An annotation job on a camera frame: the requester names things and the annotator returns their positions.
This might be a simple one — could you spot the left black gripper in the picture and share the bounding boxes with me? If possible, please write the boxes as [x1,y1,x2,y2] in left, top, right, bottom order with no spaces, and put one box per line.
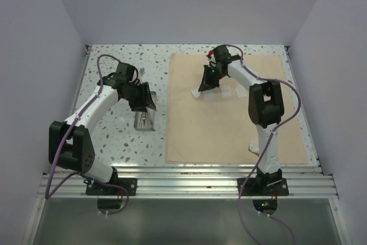
[122,81,155,112]

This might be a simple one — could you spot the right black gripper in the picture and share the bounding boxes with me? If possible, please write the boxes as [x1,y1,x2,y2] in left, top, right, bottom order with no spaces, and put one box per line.
[200,65,226,92]

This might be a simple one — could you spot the long surgical scissors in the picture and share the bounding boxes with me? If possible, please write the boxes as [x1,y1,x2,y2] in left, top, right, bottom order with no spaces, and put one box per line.
[138,112,149,128]

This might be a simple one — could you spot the white gauze pad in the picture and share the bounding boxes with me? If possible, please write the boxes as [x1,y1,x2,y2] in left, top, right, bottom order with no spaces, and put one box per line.
[235,85,248,98]
[202,90,215,100]
[191,89,201,99]
[220,85,232,98]

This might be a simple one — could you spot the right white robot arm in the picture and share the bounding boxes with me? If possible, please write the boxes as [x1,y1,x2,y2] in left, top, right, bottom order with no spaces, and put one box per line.
[198,45,284,195]

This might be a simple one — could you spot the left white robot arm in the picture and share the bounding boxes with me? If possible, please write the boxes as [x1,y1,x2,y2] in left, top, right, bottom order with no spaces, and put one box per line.
[49,63,156,195]

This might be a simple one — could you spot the beige surgical cloth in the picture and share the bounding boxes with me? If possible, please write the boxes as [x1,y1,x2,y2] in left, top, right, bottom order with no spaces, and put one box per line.
[166,53,309,165]

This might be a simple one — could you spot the metal instrument tray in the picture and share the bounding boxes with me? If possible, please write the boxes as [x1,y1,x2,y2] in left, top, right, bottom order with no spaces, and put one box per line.
[134,91,157,131]

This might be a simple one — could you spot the sealed blade packet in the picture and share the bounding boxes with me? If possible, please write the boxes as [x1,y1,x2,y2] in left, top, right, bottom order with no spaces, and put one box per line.
[248,141,260,155]

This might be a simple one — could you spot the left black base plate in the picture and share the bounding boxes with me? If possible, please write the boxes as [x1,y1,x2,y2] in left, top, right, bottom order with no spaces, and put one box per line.
[83,178,138,196]

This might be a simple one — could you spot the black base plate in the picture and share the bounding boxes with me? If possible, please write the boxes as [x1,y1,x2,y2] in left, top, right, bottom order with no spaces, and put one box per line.
[83,178,138,196]
[237,178,290,196]

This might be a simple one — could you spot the aluminium mounting rail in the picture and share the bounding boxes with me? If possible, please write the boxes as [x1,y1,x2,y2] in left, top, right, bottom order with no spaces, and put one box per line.
[36,166,339,200]

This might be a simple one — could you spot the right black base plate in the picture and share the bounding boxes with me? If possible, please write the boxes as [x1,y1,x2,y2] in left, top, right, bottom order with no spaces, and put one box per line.
[237,178,290,196]

